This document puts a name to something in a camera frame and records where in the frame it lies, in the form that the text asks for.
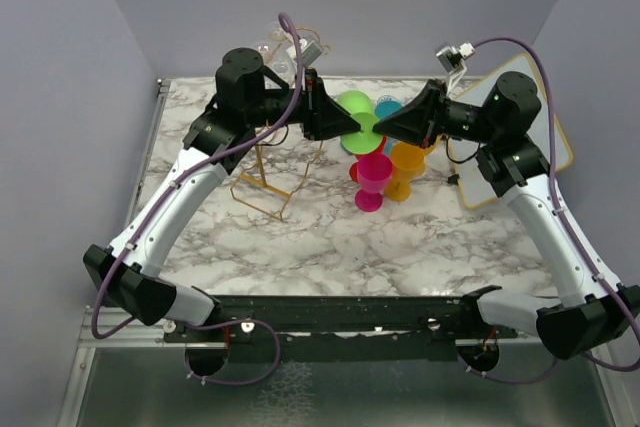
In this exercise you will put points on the yellow framed whiteboard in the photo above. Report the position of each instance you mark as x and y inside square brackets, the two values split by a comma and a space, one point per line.
[474, 190]

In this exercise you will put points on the gold wire glass rack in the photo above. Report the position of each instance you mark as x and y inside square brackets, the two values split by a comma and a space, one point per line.
[276, 170]

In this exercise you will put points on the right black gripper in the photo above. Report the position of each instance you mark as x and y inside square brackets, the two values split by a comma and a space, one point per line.
[415, 121]

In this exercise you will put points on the red wine glass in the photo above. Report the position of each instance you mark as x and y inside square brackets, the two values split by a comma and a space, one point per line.
[353, 168]

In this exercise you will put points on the blue wine glass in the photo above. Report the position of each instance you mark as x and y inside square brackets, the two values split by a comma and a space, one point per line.
[383, 110]

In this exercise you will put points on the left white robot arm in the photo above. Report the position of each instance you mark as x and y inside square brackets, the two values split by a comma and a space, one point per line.
[128, 270]

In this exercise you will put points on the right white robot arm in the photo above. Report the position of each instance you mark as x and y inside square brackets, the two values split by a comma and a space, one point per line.
[593, 307]

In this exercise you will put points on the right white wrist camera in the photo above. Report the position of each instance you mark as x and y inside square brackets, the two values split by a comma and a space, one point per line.
[453, 60]

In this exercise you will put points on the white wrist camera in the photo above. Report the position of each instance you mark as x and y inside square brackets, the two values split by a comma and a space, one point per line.
[453, 60]
[311, 50]

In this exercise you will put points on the blue white round jar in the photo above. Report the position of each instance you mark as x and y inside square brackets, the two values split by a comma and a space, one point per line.
[386, 98]

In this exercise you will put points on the clear wine glass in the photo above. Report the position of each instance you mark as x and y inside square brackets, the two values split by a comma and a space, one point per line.
[276, 57]
[278, 36]

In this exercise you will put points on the green wine glass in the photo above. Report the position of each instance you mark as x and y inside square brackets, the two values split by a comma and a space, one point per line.
[361, 109]

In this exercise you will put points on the pink wine glass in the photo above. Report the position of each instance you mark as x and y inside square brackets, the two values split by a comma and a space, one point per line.
[374, 172]

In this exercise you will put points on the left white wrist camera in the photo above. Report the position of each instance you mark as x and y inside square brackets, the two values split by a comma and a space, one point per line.
[311, 50]

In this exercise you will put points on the orange wine glass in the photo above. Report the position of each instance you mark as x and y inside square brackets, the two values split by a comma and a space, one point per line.
[431, 147]
[408, 162]

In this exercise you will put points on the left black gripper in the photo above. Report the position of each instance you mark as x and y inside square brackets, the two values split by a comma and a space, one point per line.
[323, 116]

